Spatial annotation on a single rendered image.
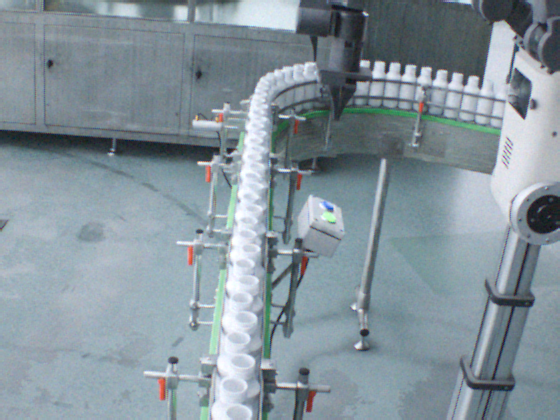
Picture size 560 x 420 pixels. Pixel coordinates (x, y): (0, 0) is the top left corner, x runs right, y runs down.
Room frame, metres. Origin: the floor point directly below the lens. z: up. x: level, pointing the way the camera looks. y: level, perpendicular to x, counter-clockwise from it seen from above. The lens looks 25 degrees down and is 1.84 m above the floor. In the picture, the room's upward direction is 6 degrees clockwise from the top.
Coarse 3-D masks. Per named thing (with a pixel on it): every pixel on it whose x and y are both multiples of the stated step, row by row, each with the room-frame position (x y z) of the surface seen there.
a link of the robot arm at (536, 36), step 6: (546, 24) 1.42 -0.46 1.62; (534, 30) 1.42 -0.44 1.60; (540, 30) 1.40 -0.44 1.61; (546, 30) 1.38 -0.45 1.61; (534, 36) 1.40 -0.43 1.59; (540, 36) 1.38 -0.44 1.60; (534, 42) 1.39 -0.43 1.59; (534, 48) 1.39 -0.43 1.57; (534, 54) 1.39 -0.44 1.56; (540, 66) 1.42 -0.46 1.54; (546, 72) 1.38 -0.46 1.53; (552, 72) 1.37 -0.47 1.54
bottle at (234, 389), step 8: (224, 384) 0.87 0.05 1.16; (232, 384) 0.88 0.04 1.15; (240, 384) 0.87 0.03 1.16; (224, 392) 0.85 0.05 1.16; (232, 392) 0.88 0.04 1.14; (240, 392) 0.85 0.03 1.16; (224, 400) 0.85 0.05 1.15; (232, 400) 0.84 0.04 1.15; (240, 400) 0.85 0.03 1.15; (216, 408) 0.85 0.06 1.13; (224, 408) 0.85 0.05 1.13; (216, 416) 0.84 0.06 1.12
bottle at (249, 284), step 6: (240, 276) 1.16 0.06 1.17; (246, 276) 1.17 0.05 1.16; (252, 276) 1.17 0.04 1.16; (240, 282) 1.15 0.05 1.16; (246, 282) 1.17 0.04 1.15; (252, 282) 1.17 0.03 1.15; (240, 288) 1.14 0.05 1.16; (246, 288) 1.14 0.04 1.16; (252, 288) 1.14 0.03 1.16; (258, 288) 1.15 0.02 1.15; (252, 294) 1.14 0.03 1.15; (252, 300) 1.14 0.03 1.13; (258, 300) 1.15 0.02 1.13; (258, 306) 1.14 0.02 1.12; (228, 312) 1.15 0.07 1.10; (252, 312) 1.13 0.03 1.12; (258, 312) 1.13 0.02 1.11; (258, 318) 1.14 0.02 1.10; (258, 324) 1.14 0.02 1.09; (258, 330) 1.14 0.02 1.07; (258, 336) 1.14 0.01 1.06
